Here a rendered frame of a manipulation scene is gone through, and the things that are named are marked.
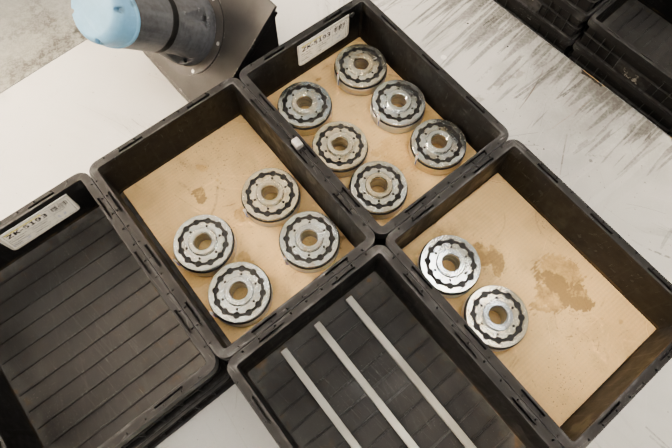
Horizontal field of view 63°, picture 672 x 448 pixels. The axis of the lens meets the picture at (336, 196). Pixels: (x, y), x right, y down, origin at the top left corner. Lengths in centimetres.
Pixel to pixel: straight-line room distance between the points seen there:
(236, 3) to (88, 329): 65
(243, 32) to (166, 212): 38
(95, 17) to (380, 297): 69
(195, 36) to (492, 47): 68
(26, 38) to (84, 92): 119
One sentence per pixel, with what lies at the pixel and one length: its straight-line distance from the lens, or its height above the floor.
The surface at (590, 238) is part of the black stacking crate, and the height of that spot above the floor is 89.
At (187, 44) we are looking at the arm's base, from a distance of 115.
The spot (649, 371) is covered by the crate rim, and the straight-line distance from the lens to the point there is 93.
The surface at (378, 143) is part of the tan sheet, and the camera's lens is 104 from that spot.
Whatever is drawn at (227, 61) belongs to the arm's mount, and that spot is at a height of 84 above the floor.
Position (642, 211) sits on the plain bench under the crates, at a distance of 129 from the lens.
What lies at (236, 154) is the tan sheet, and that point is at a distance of 104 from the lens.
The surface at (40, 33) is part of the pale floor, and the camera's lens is 254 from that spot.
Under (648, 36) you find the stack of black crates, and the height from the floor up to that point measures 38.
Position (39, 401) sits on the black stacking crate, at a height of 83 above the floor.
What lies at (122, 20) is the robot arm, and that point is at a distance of 105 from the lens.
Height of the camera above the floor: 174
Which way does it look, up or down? 67 degrees down
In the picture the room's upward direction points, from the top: 1 degrees clockwise
